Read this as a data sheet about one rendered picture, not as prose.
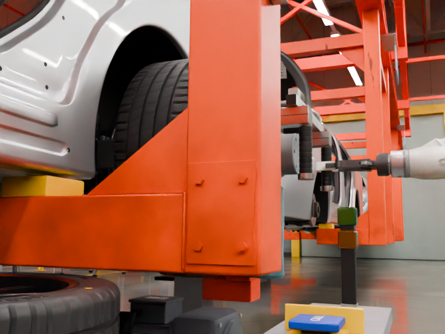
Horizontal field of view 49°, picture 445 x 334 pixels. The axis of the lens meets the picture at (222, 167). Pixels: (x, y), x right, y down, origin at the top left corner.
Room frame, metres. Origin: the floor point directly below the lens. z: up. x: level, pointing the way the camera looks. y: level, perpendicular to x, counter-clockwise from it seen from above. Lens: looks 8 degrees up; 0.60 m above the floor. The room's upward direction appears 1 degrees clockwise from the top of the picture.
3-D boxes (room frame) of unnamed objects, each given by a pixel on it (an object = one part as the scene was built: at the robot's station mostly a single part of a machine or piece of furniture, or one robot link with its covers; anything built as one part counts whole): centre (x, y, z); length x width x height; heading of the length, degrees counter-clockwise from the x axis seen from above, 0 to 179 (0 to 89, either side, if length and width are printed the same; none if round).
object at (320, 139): (1.64, -0.32, 0.93); 0.09 x 0.05 x 0.05; 68
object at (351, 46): (5.44, -0.29, 2.54); 2.58 x 0.12 x 0.42; 68
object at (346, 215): (1.07, -0.27, 0.64); 0.04 x 0.04 x 0.04; 68
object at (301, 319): (0.73, -0.14, 0.47); 0.07 x 0.07 x 0.02; 68
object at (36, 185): (1.22, 0.45, 0.70); 0.14 x 0.14 x 0.05; 68
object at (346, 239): (1.07, -0.27, 0.59); 0.04 x 0.04 x 0.04; 68
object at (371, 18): (5.03, -1.33, 1.75); 0.68 x 0.16 x 2.45; 68
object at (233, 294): (1.57, -0.04, 0.48); 0.16 x 0.12 x 0.17; 68
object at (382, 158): (1.57, -0.50, 0.83); 0.09 x 0.08 x 0.07; 69
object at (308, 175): (1.31, -0.23, 0.83); 0.04 x 0.04 x 0.16
